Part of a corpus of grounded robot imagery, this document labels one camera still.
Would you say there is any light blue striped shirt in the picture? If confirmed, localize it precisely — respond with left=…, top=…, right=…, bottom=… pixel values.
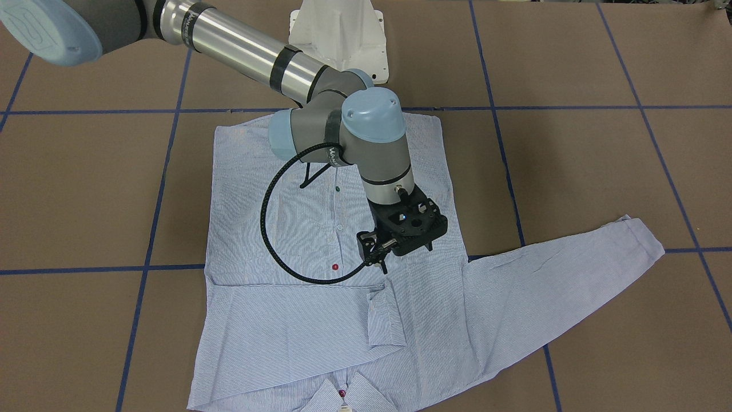
left=188, top=112, right=666, bottom=412

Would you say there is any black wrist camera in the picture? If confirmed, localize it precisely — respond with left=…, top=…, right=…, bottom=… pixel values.
left=356, top=231, right=397, bottom=275

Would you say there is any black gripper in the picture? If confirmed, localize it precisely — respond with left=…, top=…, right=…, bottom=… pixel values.
left=372, top=185, right=449, bottom=256

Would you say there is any white camera post with base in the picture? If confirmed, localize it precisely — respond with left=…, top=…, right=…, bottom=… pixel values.
left=288, top=1, right=390, bottom=85

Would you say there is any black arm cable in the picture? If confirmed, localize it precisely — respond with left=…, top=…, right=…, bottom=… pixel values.
left=260, top=143, right=372, bottom=285

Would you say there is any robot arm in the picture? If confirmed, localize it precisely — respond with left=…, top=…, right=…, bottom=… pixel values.
left=2, top=1, right=449, bottom=262

